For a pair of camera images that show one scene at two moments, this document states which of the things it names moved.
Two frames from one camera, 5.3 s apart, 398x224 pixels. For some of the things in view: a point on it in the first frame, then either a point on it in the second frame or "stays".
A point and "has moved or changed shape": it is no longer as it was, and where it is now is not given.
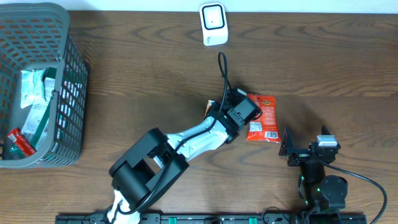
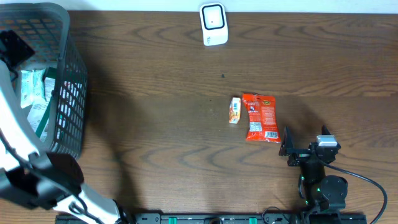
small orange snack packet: (209, 102) has moved or changed shape
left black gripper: (217, 111) → (17, 45)
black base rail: (215, 218) stays
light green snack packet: (32, 87) stays
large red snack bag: (265, 127) stays
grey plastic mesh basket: (36, 35) stays
